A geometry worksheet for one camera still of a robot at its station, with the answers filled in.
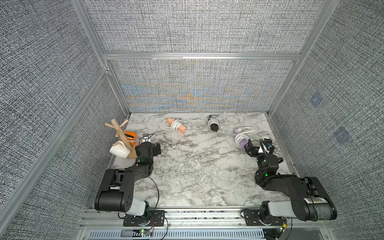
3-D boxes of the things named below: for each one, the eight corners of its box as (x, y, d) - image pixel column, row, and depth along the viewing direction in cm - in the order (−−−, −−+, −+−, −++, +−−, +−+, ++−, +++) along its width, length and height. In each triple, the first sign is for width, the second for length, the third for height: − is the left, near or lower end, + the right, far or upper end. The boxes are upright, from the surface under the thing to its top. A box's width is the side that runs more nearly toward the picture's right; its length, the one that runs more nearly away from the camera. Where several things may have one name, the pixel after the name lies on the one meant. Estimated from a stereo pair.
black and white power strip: (210, 133, 109) (210, 128, 104) (209, 128, 112) (210, 122, 107) (218, 133, 109) (219, 128, 104) (217, 128, 112) (219, 122, 107)
